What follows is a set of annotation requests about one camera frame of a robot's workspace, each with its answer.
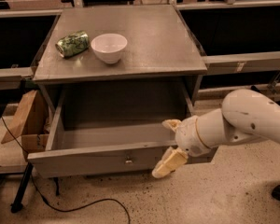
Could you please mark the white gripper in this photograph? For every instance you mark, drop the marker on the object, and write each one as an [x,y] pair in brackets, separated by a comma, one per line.
[187,136]

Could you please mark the grey top drawer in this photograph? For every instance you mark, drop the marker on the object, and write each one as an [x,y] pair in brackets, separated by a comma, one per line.
[97,125]

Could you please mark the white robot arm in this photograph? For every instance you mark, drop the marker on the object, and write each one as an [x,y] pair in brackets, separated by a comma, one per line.
[244,116]

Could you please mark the small metal drawer knob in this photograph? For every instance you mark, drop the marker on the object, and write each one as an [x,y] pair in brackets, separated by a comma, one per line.
[128,160]

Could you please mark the black right stand base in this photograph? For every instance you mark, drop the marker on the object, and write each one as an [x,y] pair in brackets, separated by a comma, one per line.
[254,88]

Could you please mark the white ceramic bowl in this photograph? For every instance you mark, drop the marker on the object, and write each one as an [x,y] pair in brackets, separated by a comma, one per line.
[109,47]

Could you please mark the grey wooden cabinet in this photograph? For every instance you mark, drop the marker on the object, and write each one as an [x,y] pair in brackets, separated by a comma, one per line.
[159,45]

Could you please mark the green crushed soda can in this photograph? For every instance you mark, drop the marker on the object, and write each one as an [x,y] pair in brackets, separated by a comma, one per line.
[73,44]

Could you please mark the brown cardboard box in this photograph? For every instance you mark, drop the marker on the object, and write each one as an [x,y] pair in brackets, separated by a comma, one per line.
[28,123]

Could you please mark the black stand leg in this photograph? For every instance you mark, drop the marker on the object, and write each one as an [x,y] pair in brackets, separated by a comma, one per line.
[16,206]

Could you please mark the grey right side rail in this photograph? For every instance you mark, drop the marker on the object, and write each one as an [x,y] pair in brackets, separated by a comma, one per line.
[242,63]

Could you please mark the grey rail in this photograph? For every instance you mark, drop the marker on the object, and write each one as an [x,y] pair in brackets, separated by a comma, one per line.
[242,63]
[11,78]

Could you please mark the grey left side rail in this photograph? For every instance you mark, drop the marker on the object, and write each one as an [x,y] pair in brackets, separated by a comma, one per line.
[11,78]

